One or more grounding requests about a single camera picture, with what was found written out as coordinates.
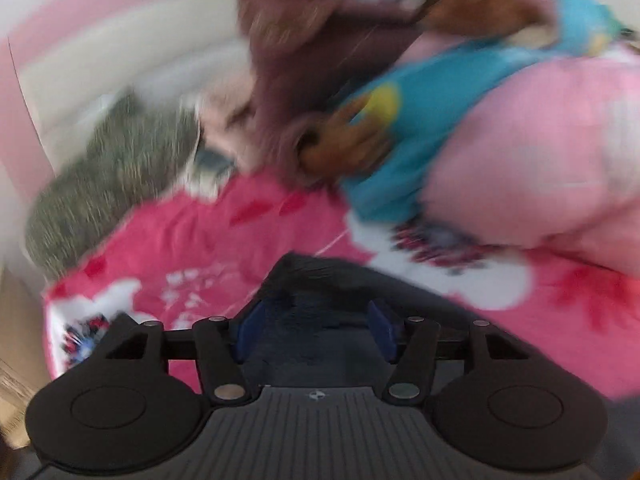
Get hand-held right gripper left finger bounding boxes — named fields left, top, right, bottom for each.
left=102, top=301, right=267, bottom=406

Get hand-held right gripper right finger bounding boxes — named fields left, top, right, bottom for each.
left=367, top=300, right=531, bottom=403

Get dark grey pants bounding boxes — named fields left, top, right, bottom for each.
left=245, top=252, right=471, bottom=391

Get pink floral bed blanket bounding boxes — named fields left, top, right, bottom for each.
left=42, top=170, right=640, bottom=401

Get grey speckled cloth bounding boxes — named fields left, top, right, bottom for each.
left=25, top=90, right=201, bottom=281

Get pink and blue floral quilt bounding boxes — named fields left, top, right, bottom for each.
left=340, top=0, right=640, bottom=271

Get pale pink folded clothing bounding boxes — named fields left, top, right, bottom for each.
left=195, top=60, right=261, bottom=161

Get pink and white headboard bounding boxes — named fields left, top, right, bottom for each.
left=0, top=0, right=251, bottom=186

